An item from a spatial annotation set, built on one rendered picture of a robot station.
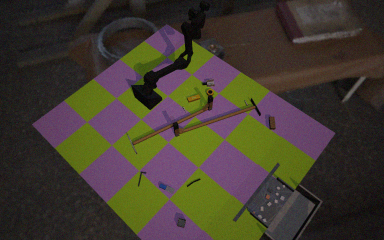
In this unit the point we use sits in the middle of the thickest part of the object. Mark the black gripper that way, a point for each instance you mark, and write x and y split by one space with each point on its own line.
204 6

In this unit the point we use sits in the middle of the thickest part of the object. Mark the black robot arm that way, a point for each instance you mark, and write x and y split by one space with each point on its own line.
190 31

